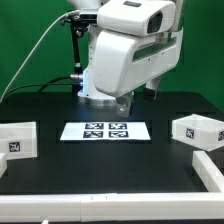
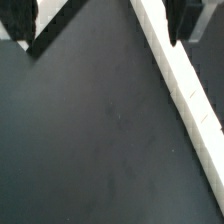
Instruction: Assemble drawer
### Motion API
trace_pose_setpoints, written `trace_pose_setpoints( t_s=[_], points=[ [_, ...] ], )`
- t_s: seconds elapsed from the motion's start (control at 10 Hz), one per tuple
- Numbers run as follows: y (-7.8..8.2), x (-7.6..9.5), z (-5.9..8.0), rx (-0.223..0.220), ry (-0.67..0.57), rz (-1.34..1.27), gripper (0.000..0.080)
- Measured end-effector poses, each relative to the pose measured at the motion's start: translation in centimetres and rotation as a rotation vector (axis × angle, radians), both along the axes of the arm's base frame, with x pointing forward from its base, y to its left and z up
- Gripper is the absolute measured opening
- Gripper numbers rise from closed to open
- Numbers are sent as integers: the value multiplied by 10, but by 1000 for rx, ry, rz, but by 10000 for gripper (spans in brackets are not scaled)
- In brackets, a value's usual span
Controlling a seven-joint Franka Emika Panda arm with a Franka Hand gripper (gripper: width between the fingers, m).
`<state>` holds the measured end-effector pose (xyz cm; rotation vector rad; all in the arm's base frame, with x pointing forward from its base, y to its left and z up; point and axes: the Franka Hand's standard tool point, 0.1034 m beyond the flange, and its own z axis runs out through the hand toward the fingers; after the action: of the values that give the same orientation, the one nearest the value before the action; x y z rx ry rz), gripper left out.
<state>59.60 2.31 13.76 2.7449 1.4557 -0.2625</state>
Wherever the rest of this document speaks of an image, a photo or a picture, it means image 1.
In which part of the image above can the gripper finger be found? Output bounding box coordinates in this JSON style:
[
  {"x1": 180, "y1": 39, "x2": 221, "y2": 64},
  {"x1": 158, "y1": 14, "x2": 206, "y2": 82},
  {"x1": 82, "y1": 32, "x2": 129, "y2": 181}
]
[
  {"x1": 116, "y1": 92, "x2": 134, "y2": 117},
  {"x1": 143, "y1": 76, "x2": 161, "y2": 101}
]

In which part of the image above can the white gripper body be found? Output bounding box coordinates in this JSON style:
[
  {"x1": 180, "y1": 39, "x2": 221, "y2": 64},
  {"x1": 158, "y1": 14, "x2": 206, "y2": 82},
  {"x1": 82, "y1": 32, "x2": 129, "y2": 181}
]
[{"x1": 94, "y1": 0, "x2": 183, "y2": 98}]

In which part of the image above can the white drawer box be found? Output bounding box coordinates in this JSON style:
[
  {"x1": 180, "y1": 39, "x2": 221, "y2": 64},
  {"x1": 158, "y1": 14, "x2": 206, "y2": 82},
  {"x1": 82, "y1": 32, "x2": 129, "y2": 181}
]
[
  {"x1": 0, "y1": 122, "x2": 38, "y2": 160},
  {"x1": 172, "y1": 114, "x2": 224, "y2": 152}
]

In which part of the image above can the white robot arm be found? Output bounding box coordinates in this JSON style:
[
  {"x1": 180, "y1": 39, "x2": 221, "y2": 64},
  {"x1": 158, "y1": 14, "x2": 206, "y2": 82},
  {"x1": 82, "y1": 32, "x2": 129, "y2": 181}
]
[{"x1": 67, "y1": 0, "x2": 187, "y2": 117}]

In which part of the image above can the white marker sheet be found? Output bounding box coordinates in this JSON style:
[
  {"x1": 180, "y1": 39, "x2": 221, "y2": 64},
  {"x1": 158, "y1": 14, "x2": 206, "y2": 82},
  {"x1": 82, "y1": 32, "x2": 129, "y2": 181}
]
[{"x1": 60, "y1": 122, "x2": 150, "y2": 141}]

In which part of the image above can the black camera stand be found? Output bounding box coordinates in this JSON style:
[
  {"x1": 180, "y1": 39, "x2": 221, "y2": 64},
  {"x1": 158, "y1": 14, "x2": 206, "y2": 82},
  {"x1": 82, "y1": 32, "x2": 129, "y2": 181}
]
[{"x1": 60, "y1": 14, "x2": 88, "y2": 95}]

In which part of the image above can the grey mounted camera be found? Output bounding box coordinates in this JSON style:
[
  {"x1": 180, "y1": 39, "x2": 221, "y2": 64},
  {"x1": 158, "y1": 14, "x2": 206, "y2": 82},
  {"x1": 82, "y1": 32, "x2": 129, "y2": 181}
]
[{"x1": 79, "y1": 9, "x2": 98, "y2": 20}]

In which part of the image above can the white cable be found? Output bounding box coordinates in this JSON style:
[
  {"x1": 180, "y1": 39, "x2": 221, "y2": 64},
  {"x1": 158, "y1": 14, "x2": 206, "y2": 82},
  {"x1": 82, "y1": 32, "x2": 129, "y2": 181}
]
[{"x1": 0, "y1": 9, "x2": 81, "y2": 103}]

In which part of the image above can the black cable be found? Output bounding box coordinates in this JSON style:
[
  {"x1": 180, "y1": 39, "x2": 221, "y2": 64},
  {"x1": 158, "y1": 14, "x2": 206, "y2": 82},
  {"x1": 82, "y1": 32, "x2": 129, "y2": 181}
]
[{"x1": 1, "y1": 75, "x2": 84, "y2": 99}]

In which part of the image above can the white right rail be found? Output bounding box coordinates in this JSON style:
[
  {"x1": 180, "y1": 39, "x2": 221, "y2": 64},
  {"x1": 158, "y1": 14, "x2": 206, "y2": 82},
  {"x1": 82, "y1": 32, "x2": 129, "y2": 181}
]
[{"x1": 192, "y1": 151, "x2": 224, "y2": 193}]

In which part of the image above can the white front rail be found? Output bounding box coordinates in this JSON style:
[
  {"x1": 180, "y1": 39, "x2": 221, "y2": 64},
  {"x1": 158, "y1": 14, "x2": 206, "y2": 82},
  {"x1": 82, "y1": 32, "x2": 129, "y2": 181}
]
[{"x1": 0, "y1": 193, "x2": 224, "y2": 222}]

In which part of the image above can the white left rail piece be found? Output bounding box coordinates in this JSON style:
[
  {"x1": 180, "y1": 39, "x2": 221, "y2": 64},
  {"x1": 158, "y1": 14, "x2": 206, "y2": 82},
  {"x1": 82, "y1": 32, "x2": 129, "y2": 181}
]
[{"x1": 0, "y1": 153, "x2": 7, "y2": 178}]

